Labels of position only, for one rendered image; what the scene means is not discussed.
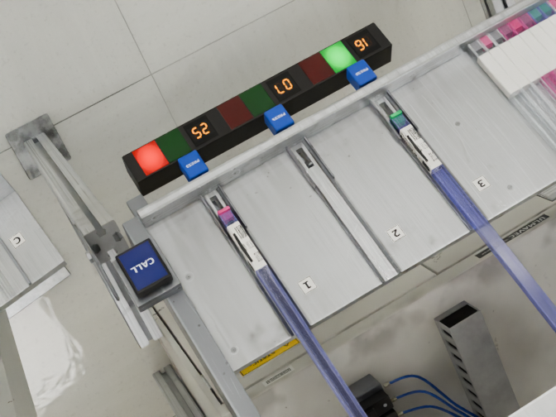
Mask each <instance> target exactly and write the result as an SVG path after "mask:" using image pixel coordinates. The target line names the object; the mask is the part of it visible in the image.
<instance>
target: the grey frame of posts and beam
mask: <svg viewBox="0 0 556 417"><path fill-rule="evenodd" d="M23 144H24V146H25V148H26V150H27V151H28V153H29V155H30V157H31V158H32V160H33V162H34V163H35V165H36V167H37V169H38V170H39V171H40V173H41V175H42V176H43V178H44V179H45V181H46V183H47V184H48V185H49V187H50V189H51V190H52V192H53V194H54V195H55V197H56V198H57V199H58V201H59V203H60V205H61V206H62V208H63V209H64V211H65V212H66V214H67V215H68V217H69V219H70V221H71V222H72V224H75V225H76V226H77V228H78V229H79V230H80V232H81V234H82V235H83V237H84V239H85V240H86V242H87V243H88V244H89V246H90V248H91V249H92V251H93V253H94V254H95V256H96V257H97V258H98V260H99V262H100V263H101V265H102V264H103V263H105V262H107V261H109V260H111V259H112V258H111V257H110V256H109V254H108V251H110V250H112V249H113V250H114V251H115V252H116V253H117V255H119V254H120V253H122V252H124V251H126V250H127V249H129V246H128V245H127V242H126V240H125V238H124V237H123V235H122V234H121V233H120V232H121V231H120V229H119V227H118V225H117V224H116V222H115V221H114V219H113V218H112V217H111V215H110V214H109V213H108V211H107V210H106V209H105V208H104V206H102V205H101V203H100V202H99V201H98V199H97V198H96V197H95V196H94V194H93V193H92V192H91V190H90V189H89V188H88V186H87V185H86V184H85V183H84V182H83V181H82V180H81V178H80V177H79V176H78V174H77V173H76V172H75V171H74V169H73V168H72V167H71V165H70V164H69V163H68V161H67V160H66V159H65V158H64V157H63V156H62V155H61V153H60V152H59V151H58V149H57V148H56V147H55V145H54V144H53V143H52V142H51V140H50V139H49V137H48V136H47V135H46V134H45V133H44V132H42V133H40V134H38V135H36V136H34V137H32V138H30V139H28V140H26V141H24V142H23ZM163 368H164V370H165V373H163V374H161V372H160V370H159V371H157V372H155V373H153V374H152V375H153V377H154V379H155V381H156V383H157V385H158V386H159V388H160V389H161V392H162V394H163V395H164V397H165V398H166V400H167V402H168V403H169V405H170V407H171V409H172V410H173V411H174V413H175V415H176V417H188V415H187V414H186V413H185V411H184V409H183V407H182V406H181V404H180V403H179V401H178V400H177V398H176V396H175V394H174V393H173V391H172V390H171V388H170V387H169V385H168V383H167V382H168V381H172V383H173V384H174V386H175V388H176V390H177V391H178V392H179V393H180V396H181V397H182V399H183V400H184V402H185V404H186V405H187V406H188V408H189V410H190V412H191V413H192V415H193V416H194V417H205V416H204V414H203V412H202V411H201V409H200V408H199V406H198V405H197V403H196V402H195V400H194V398H193V397H192V395H191V394H190V393H189V391H188V390H187V388H186V387H185V385H184V383H183V382H182V380H181V379H180V377H179V376H178V374H177V373H176V371H175V369H174V368H173V367H172V366H171V364H169V365H167V366H166V367H163Z"/></svg>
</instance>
